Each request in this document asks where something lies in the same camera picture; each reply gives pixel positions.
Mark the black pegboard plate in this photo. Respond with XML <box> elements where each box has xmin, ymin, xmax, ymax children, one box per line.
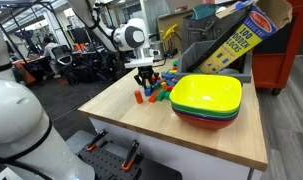
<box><xmin>76</xmin><ymin>139</ymin><xmax>143</xmax><ymax>180</ymax></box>

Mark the green plastic bowl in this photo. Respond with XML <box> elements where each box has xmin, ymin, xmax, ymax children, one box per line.
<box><xmin>170</xmin><ymin>99</ymin><xmax>242</xmax><ymax>118</ymax></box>

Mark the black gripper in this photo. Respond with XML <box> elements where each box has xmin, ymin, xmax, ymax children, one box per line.
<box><xmin>134</xmin><ymin>65</ymin><xmax>160</xmax><ymax>89</ymax></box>

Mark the grey fabric bin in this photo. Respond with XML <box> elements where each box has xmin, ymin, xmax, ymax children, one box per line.
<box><xmin>181</xmin><ymin>9</ymin><xmax>240</xmax><ymax>53</ymax></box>

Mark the red plastic bowl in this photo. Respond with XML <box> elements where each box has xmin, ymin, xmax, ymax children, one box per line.
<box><xmin>174</xmin><ymin>109</ymin><xmax>239</xmax><ymax>131</ymax></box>

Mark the dark robot base platform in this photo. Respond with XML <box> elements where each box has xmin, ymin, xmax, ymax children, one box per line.
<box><xmin>65</xmin><ymin>129</ymin><xmax>184</xmax><ymax>180</ymax></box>

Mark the wooden blocks cardboard box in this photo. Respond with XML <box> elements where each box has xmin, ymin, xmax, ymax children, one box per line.
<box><xmin>192</xmin><ymin>0</ymin><xmax>294</xmax><ymax>75</ymax></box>

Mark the yellow plastic bowl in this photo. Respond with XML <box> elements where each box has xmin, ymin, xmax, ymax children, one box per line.
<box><xmin>169</xmin><ymin>74</ymin><xmax>243</xmax><ymax>113</ymax></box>

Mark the red tool cart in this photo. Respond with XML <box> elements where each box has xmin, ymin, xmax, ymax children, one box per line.
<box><xmin>251</xmin><ymin>0</ymin><xmax>303</xmax><ymax>97</ymax></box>

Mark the black office chair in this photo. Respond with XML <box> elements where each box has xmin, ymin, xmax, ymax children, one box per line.
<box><xmin>51</xmin><ymin>44</ymin><xmax>80</xmax><ymax>86</ymax></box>

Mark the blue clamp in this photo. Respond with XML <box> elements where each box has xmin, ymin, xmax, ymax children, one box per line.
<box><xmin>164</xmin><ymin>48</ymin><xmax>179</xmax><ymax>60</ymax></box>

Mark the blue plastic bowl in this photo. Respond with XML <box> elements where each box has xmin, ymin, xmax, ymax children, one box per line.
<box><xmin>172</xmin><ymin>105</ymin><xmax>241</xmax><ymax>122</ymax></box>

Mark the red wooden cylinder block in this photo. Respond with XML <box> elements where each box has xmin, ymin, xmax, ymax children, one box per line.
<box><xmin>134</xmin><ymin>90</ymin><xmax>144</xmax><ymax>105</ymax></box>

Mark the grey plastic bin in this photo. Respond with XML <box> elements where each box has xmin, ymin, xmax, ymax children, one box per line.
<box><xmin>174</xmin><ymin>39</ymin><xmax>253</xmax><ymax>84</ymax></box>

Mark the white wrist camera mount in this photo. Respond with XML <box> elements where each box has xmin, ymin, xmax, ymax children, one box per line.
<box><xmin>124</xmin><ymin>48</ymin><xmax>161</xmax><ymax>70</ymax></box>

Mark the seated person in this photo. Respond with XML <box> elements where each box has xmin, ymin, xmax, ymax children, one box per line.
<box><xmin>42</xmin><ymin>35</ymin><xmax>64</xmax><ymax>79</ymax></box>

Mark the black orange clamp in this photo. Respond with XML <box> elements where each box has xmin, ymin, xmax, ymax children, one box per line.
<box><xmin>121</xmin><ymin>139</ymin><xmax>141</xmax><ymax>173</ymax></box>
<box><xmin>85</xmin><ymin>129</ymin><xmax>109</xmax><ymax>153</ymax></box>

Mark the long green wooden block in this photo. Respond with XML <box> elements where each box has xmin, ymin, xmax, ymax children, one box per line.
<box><xmin>155</xmin><ymin>89</ymin><xmax>167</xmax><ymax>102</ymax></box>

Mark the brown cardboard box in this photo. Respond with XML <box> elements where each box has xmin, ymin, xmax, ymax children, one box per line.
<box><xmin>156</xmin><ymin>11</ymin><xmax>192</xmax><ymax>54</ymax></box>

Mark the long red wooden block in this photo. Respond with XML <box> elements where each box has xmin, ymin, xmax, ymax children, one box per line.
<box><xmin>148</xmin><ymin>89</ymin><xmax>162</xmax><ymax>104</ymax></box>

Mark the blue wooden block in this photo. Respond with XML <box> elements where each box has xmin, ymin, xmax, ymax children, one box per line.
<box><xmin>160</xmin><ymin>73</ymin><xmax>176</xmax><ymax>87</ymax></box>

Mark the teal bag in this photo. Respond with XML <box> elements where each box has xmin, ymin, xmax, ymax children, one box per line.
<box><xmin>190</xmin><ymin>3</ymin><xmax>217</xmax><ymax>21</ymax></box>

